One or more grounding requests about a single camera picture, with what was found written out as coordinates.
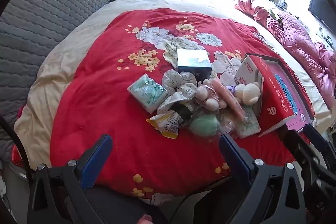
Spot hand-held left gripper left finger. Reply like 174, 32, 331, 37
28, 134, 113, 224

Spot thick black cable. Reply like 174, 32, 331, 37
0, 116, 33, 182

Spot floral fabric scrunchie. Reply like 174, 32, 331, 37
157, 70, 202, 114

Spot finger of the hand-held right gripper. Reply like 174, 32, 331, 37
303, 124, 330, 153
278, 125, 302, 161

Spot person's dark trousers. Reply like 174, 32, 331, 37
87, 183, 237, 224

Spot dark square box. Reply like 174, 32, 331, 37
176, 49, 213, 82

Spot black monitor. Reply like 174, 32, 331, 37
308, 0, 334, 29

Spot grey tray box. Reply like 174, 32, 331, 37
241, 53, 315, 132

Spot white floral tissue packet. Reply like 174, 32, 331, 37
220, 106, 261, 139

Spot grey quilted headboard cushion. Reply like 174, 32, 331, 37
0, 0, 121, 161

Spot green tissue packet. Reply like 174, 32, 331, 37
127, 74, 168, 114

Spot red floral blanket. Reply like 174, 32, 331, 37
50, 7, 315, 206

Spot pink book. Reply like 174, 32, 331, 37
262, 61, 311, 131

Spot pink quilted comforter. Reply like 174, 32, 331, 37
234, 0, 336, 97

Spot bagged green sponge ball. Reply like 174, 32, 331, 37
188, 113, 221, 136

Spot white plush toy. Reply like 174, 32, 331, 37
234, 83, 261, 106

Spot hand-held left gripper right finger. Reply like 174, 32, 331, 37
218, 134, 307, 224

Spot yellow snack packet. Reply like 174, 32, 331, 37
146, 110, 184, 139

